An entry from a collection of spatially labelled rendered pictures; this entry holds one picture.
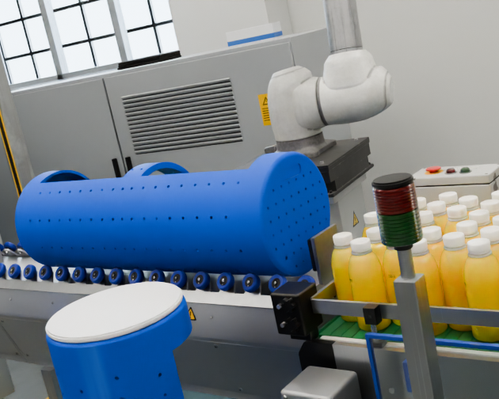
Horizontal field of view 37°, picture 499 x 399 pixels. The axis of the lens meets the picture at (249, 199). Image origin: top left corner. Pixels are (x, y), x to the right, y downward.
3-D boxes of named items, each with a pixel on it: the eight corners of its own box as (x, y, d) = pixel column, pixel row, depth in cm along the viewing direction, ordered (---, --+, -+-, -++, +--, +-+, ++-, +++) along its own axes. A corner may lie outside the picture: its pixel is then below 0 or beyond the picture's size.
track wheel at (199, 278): (199, 271, 183) (193, 269, 181) (212, 272, 180) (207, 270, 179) (195, 290, 181) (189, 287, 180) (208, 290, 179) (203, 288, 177)
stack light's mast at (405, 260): (398, 268, 120) (382, 172, 117) (436, 270, 116) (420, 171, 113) (381, 283, 115) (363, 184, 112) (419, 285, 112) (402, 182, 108)
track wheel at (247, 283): (247, 274, 174) (242, 271, 172) (263, 275, 171) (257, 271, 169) (243, 293, 172) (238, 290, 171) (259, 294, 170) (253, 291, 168)
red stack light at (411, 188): (387, 203, 118) (382, 179, 117) (425, 202, 114) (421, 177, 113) (368, 215, 113) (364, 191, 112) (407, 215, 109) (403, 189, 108)
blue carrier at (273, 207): (100, 248, 237) (79, 161, 231) (340, 252, 184) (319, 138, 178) (28, 280, 215) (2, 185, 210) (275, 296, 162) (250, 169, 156)
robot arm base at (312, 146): (279, 150, 257) (276, 134, 256) (338, 142, 246) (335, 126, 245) (254, 163, 242) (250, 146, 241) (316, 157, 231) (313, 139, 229)
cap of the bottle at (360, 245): (366, 244, 148) (365, 235, 148) (374, 248, 145) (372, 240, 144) (348, 249, 148) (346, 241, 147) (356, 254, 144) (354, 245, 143)
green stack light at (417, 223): (392, 233, 119) (387, 203, 118) (430, 233, 115) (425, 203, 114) (374, 247, 114) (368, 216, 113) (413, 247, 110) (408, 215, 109)
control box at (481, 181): (428, 206, 188) (422, 166, 186) (508, 203, 176) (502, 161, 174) (412, 218, 181) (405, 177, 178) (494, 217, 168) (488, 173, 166)
